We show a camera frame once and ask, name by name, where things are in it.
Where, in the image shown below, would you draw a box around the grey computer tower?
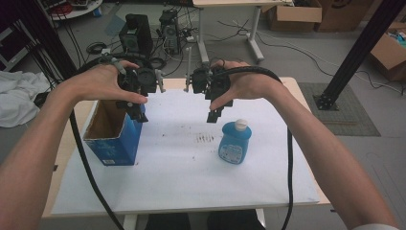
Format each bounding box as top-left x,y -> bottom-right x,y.
158,9 -> 182,56

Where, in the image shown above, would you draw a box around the white board sheet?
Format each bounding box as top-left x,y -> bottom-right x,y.
51,87 -> 320,216

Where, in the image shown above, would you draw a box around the open cardboard box with contents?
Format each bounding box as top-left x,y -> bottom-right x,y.
369,21 -> 406,82

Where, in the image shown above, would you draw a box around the grey floor mat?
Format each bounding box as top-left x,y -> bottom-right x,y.
298,81 -> 381,138

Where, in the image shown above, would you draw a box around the black computer tower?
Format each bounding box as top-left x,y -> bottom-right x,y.
118,12 -> 154,59

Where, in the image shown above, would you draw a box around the blue bottle with white cap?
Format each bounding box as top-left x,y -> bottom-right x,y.
217,118 -> 253,166

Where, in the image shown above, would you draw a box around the black metal stand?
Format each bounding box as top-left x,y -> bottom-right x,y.
17,0 -> 79,81

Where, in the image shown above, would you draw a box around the person's left hand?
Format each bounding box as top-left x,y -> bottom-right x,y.
60,59 -> 148,105

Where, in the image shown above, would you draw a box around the white desk with wooden top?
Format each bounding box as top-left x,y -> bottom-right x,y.
191,0 -> 295,65

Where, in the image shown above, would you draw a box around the white table leg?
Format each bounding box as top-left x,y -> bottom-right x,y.
255,209 -> 267,228
123,214 -> 139,230

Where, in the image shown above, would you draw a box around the left hand-held gripper black cable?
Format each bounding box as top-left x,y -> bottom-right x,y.
68,52 -> 155,230

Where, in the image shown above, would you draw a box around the small open cardboard box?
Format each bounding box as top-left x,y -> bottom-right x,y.
267,0 -> 324,33

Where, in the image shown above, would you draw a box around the black metal post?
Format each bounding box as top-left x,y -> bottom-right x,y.
314,0 -> 406,111

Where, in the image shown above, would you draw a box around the round white table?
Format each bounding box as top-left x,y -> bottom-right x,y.
41,0 -> 103,22

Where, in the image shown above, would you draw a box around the person's right hand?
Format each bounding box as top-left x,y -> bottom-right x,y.
209,59 -> 284,111

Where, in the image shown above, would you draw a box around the white cloth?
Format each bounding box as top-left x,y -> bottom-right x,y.
0,70 -> 52,128

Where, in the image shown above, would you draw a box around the large brown cardboard box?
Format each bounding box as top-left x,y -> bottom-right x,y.
314,0 -> 374,33

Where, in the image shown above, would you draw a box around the blue cardboard box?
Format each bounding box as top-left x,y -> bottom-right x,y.
82,99 -> 147,167

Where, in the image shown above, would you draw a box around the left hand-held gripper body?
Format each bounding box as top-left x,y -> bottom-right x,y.
116,65 -> 167,99

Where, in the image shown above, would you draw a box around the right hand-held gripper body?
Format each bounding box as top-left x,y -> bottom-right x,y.
184,47 -> 234,102

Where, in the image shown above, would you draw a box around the small black device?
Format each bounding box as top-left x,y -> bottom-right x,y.
33,92 -> 52,108

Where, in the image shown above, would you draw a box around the person's dark trousers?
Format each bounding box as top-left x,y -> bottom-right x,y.
145,209 -> 266,230

